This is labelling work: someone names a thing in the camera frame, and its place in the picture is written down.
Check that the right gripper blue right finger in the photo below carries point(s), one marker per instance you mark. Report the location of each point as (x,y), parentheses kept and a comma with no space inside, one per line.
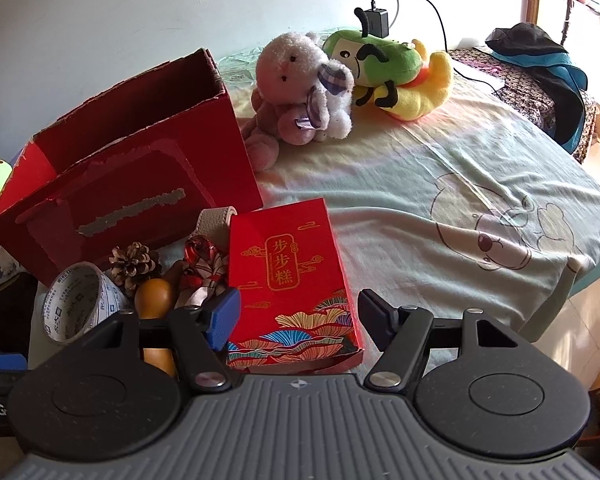
(378,318)

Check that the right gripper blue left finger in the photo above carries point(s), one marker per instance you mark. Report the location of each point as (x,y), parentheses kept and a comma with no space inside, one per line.
(218,317)

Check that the wooden gourd ornament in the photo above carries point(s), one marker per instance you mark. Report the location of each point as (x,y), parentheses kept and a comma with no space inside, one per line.
(155,299)

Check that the red gift box gold print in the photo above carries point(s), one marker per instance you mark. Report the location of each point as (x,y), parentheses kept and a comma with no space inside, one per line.
(297,312)

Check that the brown pine cone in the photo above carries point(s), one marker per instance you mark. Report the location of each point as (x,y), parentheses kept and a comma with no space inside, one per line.
(133,266)

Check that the printed packing tape roll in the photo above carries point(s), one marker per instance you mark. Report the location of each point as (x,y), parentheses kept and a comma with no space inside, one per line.
(81,297)

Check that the large red cardboard box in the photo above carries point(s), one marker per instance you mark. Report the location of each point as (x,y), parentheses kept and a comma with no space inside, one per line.
(136,163)

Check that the pink plush bunny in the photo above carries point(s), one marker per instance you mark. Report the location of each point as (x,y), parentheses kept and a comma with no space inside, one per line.
(301,96)

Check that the green yellow plush toy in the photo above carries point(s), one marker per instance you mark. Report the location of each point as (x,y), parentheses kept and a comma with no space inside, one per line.
(401,78)

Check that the patterned dark blanket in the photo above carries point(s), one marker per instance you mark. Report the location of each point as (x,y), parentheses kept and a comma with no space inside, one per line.
(524,94)

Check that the black power adapter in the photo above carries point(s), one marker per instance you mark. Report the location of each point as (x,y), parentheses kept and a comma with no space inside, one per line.
(378,22)

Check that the black blue clothing pile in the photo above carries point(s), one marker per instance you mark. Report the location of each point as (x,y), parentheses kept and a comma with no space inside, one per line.
(548,63)

